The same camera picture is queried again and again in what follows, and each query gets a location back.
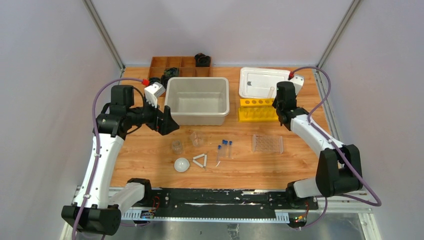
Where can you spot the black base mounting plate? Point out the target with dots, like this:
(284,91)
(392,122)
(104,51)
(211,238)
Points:
(219,205)

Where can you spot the blue capped tube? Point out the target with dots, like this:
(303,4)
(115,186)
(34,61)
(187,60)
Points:
(224,148)
(218,154)
(229,151)

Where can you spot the white plastic bin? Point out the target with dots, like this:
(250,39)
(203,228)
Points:
(198,101)

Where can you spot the wooden compartment tray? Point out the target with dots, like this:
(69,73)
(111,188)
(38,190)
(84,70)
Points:
(162,68)

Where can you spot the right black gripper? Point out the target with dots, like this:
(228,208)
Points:
(275,104)

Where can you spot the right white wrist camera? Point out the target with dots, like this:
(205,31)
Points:
(298,82)

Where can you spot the white clay triangle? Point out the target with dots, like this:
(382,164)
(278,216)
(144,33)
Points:
(201,160)

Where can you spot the white round dish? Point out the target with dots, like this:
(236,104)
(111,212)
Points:
(181,165)

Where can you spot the yellow test tube rack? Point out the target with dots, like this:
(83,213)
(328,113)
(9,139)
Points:
(257,110)

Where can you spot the small clear glass jar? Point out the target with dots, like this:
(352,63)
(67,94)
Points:
(177,147)

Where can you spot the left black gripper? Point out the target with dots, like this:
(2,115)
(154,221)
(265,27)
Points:
(160,120)

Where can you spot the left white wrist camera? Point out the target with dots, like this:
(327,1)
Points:
(153,92)

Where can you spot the white bin lid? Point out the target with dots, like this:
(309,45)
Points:
(256,83)

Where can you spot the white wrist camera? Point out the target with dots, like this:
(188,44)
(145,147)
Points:
(153,92)
(298,82)

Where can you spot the clear acrylic tube rack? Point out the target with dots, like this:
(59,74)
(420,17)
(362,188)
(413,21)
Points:
(267,143)

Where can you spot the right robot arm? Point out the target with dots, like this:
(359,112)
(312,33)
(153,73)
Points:
(339,165)

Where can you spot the black round lens part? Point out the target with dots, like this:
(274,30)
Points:
(202,60)
(164,80)
(172,72)

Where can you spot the clear glass beaker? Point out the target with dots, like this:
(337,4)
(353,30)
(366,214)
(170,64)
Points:
(197,138)

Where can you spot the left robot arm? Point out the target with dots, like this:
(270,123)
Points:
(93,210)

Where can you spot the clear test tube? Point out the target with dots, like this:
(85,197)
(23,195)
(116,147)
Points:
(270,92)

